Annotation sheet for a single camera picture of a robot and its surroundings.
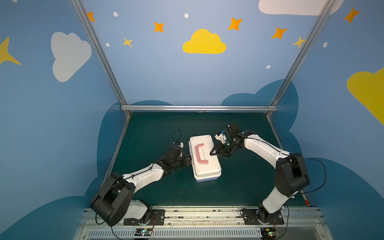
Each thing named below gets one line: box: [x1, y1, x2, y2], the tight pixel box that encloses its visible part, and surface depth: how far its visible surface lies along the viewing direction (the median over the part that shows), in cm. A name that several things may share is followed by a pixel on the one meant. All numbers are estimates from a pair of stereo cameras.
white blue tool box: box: [188, 134, 222, 183], surface depth 85 cm
